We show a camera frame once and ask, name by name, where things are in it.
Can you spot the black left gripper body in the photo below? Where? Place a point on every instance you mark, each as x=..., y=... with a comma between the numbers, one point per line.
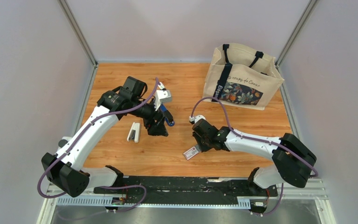
x=147, y=112

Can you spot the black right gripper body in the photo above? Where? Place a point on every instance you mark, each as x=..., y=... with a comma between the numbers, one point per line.
x=209, y=141

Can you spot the blue stapler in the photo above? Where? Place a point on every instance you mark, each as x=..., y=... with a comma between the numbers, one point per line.
x=167, y=115

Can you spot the red white staple box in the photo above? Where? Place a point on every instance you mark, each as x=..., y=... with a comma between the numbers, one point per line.
x=192, y=152

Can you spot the white stapler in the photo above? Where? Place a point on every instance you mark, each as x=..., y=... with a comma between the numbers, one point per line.
x=134, y=133

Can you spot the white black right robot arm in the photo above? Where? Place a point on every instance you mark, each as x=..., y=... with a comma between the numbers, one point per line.
x=292, y=160

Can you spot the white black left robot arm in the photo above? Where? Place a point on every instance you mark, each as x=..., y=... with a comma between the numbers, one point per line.
x=65, y=168

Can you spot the beige floral tote bag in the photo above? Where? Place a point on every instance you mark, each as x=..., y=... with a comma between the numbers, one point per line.
x=241, y=76

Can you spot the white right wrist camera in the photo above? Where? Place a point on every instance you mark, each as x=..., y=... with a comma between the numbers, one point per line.
x=195, y=119

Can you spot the aluminium frame rail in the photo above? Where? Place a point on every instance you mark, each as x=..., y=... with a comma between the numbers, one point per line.
x=290, y=200

